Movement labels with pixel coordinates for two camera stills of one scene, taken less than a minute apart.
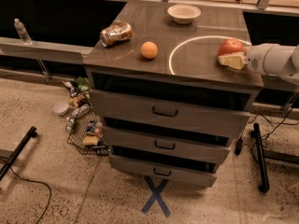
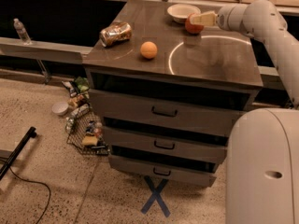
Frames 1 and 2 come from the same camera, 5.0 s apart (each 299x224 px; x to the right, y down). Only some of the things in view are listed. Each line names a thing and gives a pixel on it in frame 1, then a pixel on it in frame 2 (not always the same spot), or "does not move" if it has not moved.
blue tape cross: x=156 y=195 does not move
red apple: x=231 y=46 to x=191 y=27
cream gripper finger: x=234 y=60 to x=208 y=19
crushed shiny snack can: x=116 y=34 does not move
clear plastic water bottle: x=22 y=32 does not move
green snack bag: x=83 y=84 does not move
